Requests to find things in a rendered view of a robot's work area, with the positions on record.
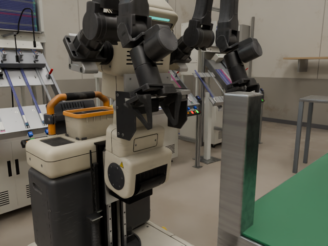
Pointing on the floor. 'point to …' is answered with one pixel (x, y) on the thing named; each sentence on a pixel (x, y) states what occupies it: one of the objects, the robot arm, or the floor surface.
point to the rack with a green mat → (232, 197)
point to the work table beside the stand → (306, 127)
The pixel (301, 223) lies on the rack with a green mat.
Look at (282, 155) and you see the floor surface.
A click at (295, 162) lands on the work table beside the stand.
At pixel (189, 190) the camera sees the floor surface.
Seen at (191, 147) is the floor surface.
